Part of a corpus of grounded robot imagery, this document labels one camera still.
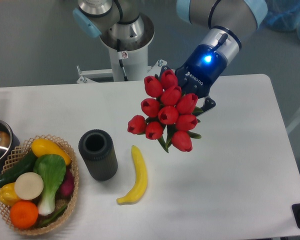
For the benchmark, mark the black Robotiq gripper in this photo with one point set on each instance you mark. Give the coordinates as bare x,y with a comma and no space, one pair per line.
206,63

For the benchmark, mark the red tulip bouquet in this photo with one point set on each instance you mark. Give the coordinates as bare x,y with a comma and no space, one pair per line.
169,113

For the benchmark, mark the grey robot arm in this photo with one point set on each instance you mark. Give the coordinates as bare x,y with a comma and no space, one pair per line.
242,17

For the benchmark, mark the dark grey ribbed vase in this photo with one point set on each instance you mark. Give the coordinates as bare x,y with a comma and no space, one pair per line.
97,150

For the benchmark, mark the yellow banana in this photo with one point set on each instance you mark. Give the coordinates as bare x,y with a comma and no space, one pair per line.
141,179

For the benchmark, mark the blue plastic bag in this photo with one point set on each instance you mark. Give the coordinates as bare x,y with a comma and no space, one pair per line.
283,16

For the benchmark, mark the green bok choy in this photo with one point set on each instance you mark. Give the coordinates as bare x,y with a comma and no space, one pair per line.
52,170

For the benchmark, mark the yellow squash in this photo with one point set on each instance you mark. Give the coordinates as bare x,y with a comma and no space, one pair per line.
43,146

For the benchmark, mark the purple sweet potato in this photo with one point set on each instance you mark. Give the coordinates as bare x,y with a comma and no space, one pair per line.
68,184

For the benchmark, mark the woven wicker basket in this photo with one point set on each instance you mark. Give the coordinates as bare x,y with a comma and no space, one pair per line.
66,197

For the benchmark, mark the green cucumber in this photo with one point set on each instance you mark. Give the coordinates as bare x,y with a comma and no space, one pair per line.
25,165

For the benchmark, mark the green chili pepper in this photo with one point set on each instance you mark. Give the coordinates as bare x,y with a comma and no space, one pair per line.
53,217

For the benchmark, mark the orange fruit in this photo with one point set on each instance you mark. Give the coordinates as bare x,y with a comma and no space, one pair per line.
23,214

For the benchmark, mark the yellow bell pepper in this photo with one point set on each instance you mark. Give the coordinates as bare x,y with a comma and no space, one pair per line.
8,195

